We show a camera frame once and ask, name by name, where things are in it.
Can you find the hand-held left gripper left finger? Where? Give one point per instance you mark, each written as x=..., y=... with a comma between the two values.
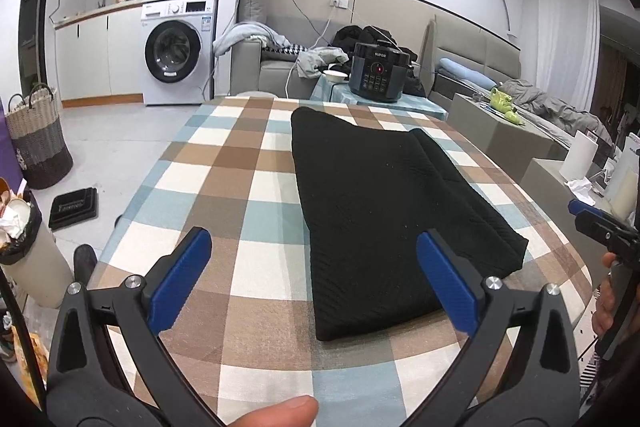
x=182, y=277

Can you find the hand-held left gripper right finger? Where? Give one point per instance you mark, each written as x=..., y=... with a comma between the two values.
x=447, y=277

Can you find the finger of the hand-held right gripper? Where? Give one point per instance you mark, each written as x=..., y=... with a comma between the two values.
x=592, y=229
x=582, y=207

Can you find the black knit sweater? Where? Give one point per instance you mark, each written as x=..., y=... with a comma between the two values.
x=380, y=207

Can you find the person's right hand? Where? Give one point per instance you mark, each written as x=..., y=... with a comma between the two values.
x=605, y=302

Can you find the person's left hand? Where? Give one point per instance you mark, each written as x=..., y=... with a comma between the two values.
x=280, y=414

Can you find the white tissue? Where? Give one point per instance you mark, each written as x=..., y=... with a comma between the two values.
x=580, y=192

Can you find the large grey box table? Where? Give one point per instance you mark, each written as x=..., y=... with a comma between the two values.
x=545, y=177

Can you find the white paper towel roll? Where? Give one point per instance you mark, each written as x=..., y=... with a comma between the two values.
x=577, y=154

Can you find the black slipper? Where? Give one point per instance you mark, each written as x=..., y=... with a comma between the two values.
x=85, y=264

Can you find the grey duvet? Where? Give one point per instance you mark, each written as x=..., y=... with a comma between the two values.
x=555, y=107

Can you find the brown blue checked tablecloth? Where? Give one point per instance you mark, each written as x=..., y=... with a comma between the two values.
x=240, y=187

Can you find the small grey box table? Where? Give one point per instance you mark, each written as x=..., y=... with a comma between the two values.
x=500, y=132

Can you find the green teapot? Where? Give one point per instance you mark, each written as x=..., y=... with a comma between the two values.
x=512, y=116

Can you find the black plastic tray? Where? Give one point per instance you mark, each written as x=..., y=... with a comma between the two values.
x=72, y=209

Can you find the white trash bin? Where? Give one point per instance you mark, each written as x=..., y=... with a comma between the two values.
x=40, y=267

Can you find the orange snack packet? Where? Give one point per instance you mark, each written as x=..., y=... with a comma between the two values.
x=30, y=352

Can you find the white curtain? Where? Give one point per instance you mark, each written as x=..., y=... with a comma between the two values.
x=565, y=37

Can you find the blue pillow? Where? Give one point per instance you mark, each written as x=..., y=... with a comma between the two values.
x=465, y=72

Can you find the woven laundry basket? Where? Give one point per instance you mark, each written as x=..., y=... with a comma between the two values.
x=40, y=142

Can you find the white round stool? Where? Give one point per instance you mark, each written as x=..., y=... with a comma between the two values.
x=255, y=94

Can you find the grey bed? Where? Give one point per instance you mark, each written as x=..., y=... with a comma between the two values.
x=465, y=37

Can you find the purple bag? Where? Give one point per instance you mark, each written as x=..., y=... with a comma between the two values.
x=10, y=157

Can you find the teal checked tablecloth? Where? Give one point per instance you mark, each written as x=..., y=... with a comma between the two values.
x=340, y=94

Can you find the black pressure cooker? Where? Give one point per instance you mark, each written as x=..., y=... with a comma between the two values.
x=377, y=72

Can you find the grey sofa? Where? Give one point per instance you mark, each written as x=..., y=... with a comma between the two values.
x=270, y=77

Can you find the white washing machine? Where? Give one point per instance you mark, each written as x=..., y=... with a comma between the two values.
x=175, y=52

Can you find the white bowl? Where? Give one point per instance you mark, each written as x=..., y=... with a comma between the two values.
x=335, y=76

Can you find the white lower cabinets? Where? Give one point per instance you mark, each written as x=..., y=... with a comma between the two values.
x=95, y=57

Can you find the light blue blanket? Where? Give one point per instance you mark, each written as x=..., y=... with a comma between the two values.
x=245, y=37

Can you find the striped black white pillow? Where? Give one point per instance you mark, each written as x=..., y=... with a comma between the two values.
x=285, y=49

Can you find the grey crumpled garment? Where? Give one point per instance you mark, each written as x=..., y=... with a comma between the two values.
x=320, y=59

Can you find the grey cushion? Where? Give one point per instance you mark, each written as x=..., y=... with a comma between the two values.
x=252, y=2

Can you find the wall socket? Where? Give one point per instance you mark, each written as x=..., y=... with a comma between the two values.
x=340, y=2

